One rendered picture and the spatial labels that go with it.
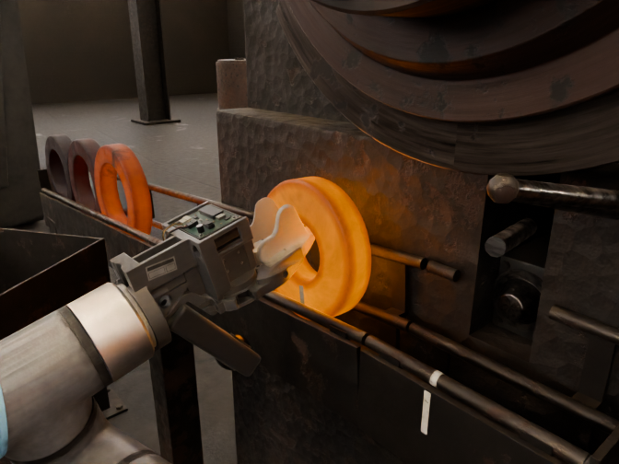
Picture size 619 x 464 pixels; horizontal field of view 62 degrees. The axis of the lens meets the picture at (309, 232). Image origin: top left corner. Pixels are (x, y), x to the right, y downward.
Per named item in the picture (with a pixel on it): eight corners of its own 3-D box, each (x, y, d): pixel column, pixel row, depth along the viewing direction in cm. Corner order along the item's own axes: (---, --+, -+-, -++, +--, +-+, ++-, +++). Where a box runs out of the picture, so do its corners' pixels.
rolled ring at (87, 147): (90, 142, 98) (108, 140, 100) (62, 137, 112) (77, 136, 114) (106, 235, 103) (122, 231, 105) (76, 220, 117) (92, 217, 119)
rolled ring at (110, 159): (86, 157, 100) (102, 155, 102) (110, 249, 101) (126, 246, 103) (116, 134, 85) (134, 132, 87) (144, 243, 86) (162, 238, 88)
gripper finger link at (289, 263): (310, 250, 51) (238, 297, 46) (313, 263, 51) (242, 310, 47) (281, 238, 54) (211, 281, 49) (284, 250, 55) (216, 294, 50)
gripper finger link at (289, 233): (328, 188, 52) (255, 228, 47) (338, 237, 55) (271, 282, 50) (308, 182, 54) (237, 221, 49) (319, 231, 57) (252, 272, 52)
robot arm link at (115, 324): (123, 397, 42) (89, 355, 48) (172, 364, 44) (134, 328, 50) (86, 326, 38) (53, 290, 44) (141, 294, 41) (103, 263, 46)
